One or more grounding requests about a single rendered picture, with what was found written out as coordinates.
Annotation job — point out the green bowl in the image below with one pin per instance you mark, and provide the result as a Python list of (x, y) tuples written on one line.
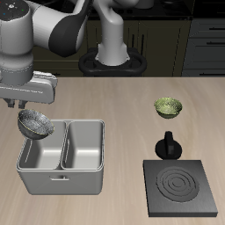
[(168, 107)]

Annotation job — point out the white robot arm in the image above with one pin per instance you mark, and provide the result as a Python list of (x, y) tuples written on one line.
[(16, 44)]

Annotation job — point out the white two-bin basket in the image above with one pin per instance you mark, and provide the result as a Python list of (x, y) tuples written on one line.
[(79, 178)]

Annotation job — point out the round black stove knob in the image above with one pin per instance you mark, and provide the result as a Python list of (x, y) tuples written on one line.
[(168, 149)]

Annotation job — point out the dark grey stove plate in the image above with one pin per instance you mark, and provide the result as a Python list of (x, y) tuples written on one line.
[(177, 187)]

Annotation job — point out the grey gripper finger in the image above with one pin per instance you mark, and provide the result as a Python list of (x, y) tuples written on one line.
[(10, 103), (22, 103)]

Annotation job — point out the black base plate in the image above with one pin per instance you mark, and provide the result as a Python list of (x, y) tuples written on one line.
[(137, 63)]

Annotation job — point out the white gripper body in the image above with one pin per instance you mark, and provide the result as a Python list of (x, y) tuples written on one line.
[(29, 93)]

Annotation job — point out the black bowl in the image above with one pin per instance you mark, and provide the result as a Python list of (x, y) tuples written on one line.
[(34, 125)]

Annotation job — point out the grey drawer cabinet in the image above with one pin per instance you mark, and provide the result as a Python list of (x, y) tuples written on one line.
[(205, 49)]

